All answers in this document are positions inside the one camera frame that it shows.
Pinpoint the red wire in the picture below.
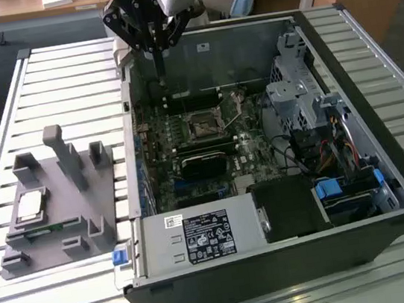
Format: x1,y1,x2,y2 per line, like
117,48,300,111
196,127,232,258
317,142,335,157

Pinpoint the black hard disk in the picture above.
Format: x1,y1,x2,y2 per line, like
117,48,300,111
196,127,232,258
321,187,382,228

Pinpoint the silver metal drive cage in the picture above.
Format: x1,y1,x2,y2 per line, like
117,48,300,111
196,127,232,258
257,28,326,138

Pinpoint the silver disk bay frame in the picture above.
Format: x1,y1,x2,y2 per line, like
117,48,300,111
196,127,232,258
314,86,402,221

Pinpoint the black cable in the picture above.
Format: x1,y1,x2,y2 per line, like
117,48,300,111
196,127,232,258
258,88,314,182

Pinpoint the blue case latch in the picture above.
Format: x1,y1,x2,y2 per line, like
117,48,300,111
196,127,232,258
110,246,132,266

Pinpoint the orange wire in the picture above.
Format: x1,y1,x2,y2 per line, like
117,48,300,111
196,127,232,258
343,139,361,168

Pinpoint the metal socket cover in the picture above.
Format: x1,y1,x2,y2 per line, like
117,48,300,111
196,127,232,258
215,87,249,122

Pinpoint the green RAM stick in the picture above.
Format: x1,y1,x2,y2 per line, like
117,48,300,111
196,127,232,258
24,222,67,237

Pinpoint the small silver heatsink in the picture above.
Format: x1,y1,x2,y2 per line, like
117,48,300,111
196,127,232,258
234,174,259,195

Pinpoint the blue plastic clip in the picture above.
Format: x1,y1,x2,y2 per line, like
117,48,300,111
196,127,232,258
372,168,385,187

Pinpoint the green motherboard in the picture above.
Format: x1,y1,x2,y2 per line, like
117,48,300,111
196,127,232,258
130,82,281,216

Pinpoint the blue disk carrier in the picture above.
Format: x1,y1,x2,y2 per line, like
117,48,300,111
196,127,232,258
313,175,345,202

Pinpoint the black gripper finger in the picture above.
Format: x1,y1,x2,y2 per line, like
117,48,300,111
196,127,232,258
99,0,164,94
152,6,203,87

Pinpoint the black graphics card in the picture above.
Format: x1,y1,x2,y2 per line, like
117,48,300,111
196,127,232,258
178,149,231,181

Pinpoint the CPU socket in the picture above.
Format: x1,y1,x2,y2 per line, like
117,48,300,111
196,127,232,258
185,107,228,143

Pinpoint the yellow wire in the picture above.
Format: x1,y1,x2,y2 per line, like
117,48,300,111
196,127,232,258
315,153,341,174

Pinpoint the silver power supply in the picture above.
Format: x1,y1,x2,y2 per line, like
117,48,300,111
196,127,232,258
129,191,275,281

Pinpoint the wire locking lever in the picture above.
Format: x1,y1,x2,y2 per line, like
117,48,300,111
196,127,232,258
221,111,242,129

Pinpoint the grey parts rack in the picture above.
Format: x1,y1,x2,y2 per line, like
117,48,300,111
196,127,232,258
0,116,129,281

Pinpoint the silver CPU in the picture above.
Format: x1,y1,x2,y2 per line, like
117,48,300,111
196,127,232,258
14,188,49,220

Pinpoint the black PC case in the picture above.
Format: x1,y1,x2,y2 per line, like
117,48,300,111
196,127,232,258
87,0,404,303

